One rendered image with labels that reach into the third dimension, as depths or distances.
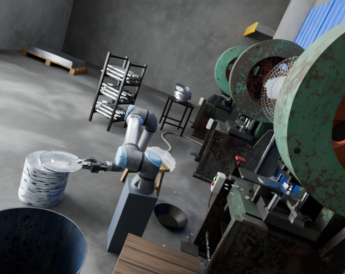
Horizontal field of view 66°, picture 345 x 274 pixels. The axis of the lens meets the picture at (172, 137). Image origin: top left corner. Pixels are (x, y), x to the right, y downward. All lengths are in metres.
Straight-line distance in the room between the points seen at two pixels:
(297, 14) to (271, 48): 3.98
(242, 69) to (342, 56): 1.80
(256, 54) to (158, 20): 5.62
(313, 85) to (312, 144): 0.22
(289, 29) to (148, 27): 3.78
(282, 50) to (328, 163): 1.87
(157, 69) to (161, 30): 1.10
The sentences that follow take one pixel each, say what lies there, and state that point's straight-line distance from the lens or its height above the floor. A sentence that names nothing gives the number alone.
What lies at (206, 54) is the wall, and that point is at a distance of 8.07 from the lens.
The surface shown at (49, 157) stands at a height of 0.29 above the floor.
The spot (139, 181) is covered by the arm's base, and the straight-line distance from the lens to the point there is 1.61.
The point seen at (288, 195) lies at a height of 0.77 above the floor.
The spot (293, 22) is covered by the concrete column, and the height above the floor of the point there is 2.70.
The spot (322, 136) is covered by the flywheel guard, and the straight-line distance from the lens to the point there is 1.13.
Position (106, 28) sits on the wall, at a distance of 8.50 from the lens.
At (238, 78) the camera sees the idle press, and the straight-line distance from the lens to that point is 2.82.
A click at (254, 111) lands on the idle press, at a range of 2.89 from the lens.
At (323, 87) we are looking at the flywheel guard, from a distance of 1.09.
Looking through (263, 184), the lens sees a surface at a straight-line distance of 1.61.
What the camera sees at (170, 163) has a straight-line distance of 2.94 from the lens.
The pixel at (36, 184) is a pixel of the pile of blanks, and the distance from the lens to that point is 1.96.
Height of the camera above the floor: 1.28
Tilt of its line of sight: 17 degrees down
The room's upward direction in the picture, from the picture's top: 22 degrees clockwise
